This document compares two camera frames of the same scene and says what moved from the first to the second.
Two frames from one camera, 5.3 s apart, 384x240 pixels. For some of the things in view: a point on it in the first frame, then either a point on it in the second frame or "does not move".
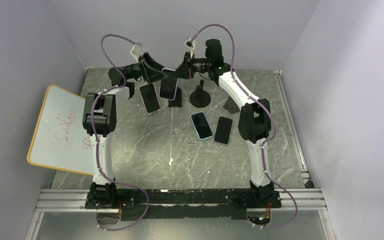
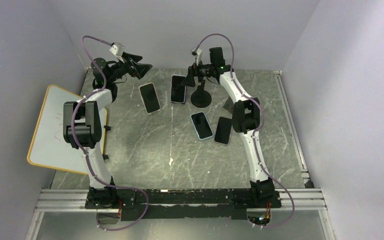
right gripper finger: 181,71 to 189,81
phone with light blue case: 201,125 does not move
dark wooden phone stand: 230,105 does not move
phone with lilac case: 168,86 to 178,91
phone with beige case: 150,98 does not move
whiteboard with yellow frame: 60,141 does not move
